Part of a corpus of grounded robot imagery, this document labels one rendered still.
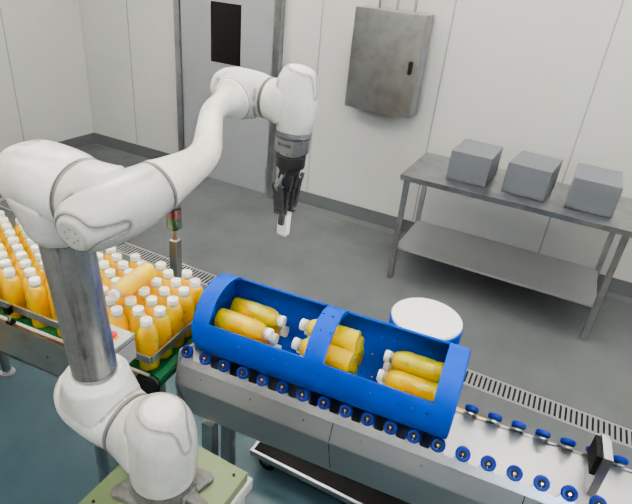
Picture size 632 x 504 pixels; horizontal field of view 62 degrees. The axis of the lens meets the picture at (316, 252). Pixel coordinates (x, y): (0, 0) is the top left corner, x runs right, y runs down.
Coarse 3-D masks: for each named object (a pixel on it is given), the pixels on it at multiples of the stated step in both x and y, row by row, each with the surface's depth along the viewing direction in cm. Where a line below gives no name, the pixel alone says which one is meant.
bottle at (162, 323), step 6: (156, 318) 182; (162, 318) 183; (168, 318) 185; (156, 324) 182; (162, 324) 183; (168, 324) 184; (162, 330) 183; (168, 330) 185; (162, 336) 184; (168, 336) 186; (162, 342) 186; (168, 354) 190
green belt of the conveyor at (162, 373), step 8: (0, 312) 205; (16, 320) 201; (24, 320) 202; (40, 328) 198; (48, 328) 199; (56, 328) 199; (56, 336) 195; (184, 344) 198; (176, 352) 194; (136, 360) 188; (160, 360) 189; (168, 360) 190; (176, 360) 191; (136, 368) 184; (160, 368) 186; (168, 368) 187; (176, 368) 190; (160, 376) 183; (168, 376) 186; (160, 384) 183
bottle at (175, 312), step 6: (168, 306) 189; (174, 306) 188; (180, 306) 191; (168, 312) 188; (174, 312) 188; (180, 312) 190; (174, 318) 189; (180, 318) 191; (174, 324) 190; (180, 324) 192; (174, 330) 191; (180, 342) 195
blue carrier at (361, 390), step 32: (224, 288) 175; (256, 288) 189; (288, 320) 191; (320, 320) 164; (352, 320) 180; (224, 352) 173; (256, 352) 166; (288, 352) 162; (320, 352) 159; (384, 352) 181; (416, 352) 176; (448, 352) 154; (320, 384) 161; (352, 384) 156; (448, 384) 148; (384, 416) 160; (416, 416) 152; (448, 416) 148
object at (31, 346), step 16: (0, 320) 201; (0, 336) 205; (16, 336) 200; (32, 336) 196; (48, 336) 195; (0, 352) 214; (16, 352) 205; (32, 352) 201; (48, 352) 196; (64, 352) 192; (48, 368) 201; (64, 368) 197; (144, 384) 181; (96, 448) 213; (96, 464) 219
